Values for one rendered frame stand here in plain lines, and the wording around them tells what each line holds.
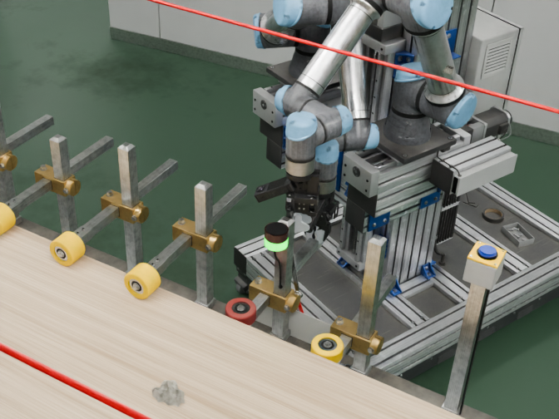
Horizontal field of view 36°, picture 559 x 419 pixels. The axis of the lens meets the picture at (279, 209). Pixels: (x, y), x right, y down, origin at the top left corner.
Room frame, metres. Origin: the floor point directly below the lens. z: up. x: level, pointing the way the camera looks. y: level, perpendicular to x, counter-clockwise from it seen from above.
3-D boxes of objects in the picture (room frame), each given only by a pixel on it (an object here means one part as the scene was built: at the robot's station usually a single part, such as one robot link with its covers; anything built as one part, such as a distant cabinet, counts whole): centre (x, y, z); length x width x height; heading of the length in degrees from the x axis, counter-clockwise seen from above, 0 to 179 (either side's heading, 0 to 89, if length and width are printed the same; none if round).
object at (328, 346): (1.53, -0.13, 0.85); 0.08 x 0.08 x 0.11
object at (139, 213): (2.01, 0.44, 0.95); 0.14 x 0.06 x 0.05; 62
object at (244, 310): (1.65, 0.09, 0.85); 0.08 x 0.08 x 0.11
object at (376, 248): (1.65, -0.24, 0.92); 0.04 x 0.04 x 0.48; 62
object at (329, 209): (2.04, -0.12, 0.97); 0.09 x 0.08 x 0.12; 152
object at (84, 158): (2.15, 0.67, 0.95); 0.50 x 0.04 x 0.04; 152
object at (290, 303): (1.77, 0.00, 0.85); 0.14 x 0.06 x 0.05; 62
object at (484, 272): (1.52, -0.47, 1.18); 0.07 x 0.07 x 0.08; 62
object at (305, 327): (1.77, -0.06, 0.75); 0.26 x 0.01 x 0.10; 62
